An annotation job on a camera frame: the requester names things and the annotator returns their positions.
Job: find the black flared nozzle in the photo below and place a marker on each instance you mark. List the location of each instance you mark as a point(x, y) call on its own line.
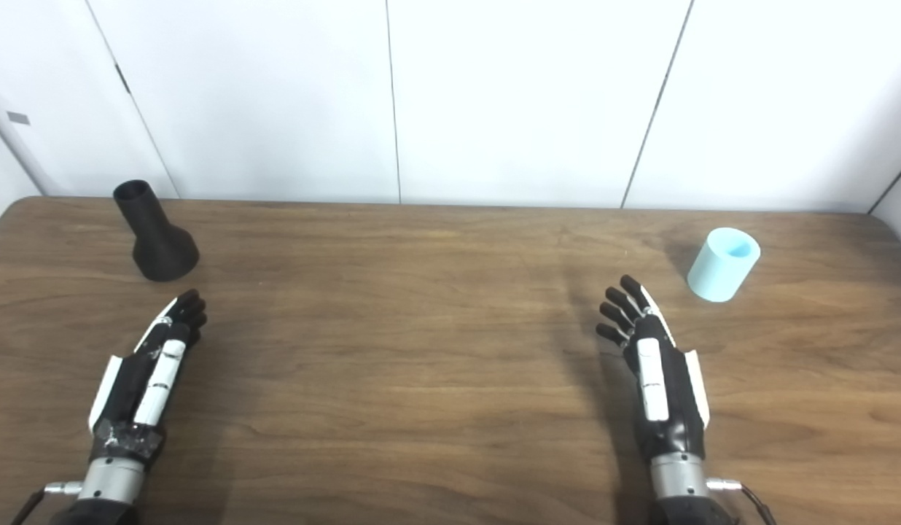
point(159, 244)

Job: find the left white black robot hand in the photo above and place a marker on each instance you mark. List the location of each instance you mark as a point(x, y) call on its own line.
point(153, 379)

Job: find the light blue cylinder cup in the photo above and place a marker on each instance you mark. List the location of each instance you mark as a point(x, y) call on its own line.
point(722, 266)

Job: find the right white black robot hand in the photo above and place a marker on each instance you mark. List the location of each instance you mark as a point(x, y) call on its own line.
point(662, 386)

